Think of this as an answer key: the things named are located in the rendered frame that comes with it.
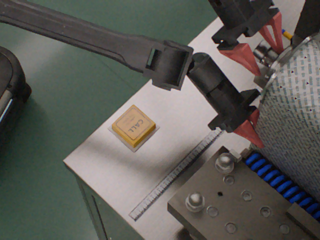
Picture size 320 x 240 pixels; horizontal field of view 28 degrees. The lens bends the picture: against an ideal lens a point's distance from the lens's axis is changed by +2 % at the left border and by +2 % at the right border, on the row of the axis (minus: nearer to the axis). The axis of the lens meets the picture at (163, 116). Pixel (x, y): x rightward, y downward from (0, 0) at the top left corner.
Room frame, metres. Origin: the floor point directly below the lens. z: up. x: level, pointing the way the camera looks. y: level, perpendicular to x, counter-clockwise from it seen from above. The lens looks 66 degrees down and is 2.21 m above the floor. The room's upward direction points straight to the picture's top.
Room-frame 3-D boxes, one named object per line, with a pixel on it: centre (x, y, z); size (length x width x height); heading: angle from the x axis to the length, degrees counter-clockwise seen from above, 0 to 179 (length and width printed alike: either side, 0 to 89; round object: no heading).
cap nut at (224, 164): (0.42, -0.12, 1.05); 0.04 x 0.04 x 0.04
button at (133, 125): (0.56, 0.07, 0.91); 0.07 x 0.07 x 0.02; 46
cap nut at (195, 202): (0.35, -0.06, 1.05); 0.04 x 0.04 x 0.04
